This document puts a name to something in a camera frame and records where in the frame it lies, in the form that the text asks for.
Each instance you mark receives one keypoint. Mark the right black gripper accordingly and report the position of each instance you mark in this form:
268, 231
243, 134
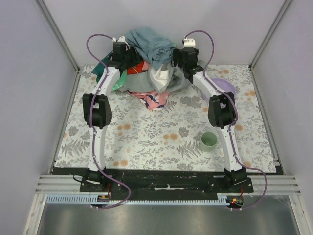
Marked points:
176, 58

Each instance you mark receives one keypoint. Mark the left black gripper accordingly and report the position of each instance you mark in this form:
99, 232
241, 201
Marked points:
133, 57

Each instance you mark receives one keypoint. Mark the blue-grey cloth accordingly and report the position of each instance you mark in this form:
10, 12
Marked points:
151, 46

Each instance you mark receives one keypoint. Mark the white grey cloth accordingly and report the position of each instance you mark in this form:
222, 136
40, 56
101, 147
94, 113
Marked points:
165, 79

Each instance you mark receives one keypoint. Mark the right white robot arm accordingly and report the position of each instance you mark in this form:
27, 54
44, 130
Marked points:
222, 113

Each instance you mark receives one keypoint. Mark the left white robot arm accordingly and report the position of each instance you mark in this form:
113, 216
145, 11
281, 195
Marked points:
98, 114

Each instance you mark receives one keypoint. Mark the green tie-dye cloth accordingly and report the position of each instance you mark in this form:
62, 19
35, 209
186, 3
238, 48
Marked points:
119, 82

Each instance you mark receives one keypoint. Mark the red cloth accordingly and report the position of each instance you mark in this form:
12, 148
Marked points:
143, 66

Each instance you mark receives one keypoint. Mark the dark teal cloth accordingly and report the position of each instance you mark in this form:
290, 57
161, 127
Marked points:
99, 68

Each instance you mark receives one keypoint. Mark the pink patterned cloth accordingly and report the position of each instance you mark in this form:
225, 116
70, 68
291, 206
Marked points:
152, 100

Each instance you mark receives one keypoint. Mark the purple plastic plate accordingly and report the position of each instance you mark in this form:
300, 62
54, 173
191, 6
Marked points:
224, 85

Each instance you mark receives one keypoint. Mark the floral table mat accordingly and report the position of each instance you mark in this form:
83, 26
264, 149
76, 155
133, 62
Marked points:
138, 138

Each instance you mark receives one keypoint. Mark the green plastic cup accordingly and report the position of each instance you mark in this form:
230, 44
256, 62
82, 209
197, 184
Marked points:
208, 141

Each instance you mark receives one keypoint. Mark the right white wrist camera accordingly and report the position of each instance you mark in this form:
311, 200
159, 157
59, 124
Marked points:
188, 42

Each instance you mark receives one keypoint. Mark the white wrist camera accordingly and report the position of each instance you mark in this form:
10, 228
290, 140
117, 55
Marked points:
188, 42
121, 39

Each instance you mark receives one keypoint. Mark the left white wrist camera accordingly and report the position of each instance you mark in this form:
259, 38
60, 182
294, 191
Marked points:
121, 39

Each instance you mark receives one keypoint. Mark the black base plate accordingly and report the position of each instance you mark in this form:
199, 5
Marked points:
162, 185

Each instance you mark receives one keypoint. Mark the aluminium frame rail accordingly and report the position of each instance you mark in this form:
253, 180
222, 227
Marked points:
66, 181

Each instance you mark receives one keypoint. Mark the light blue cable duct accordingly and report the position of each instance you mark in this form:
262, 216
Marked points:
104, 200

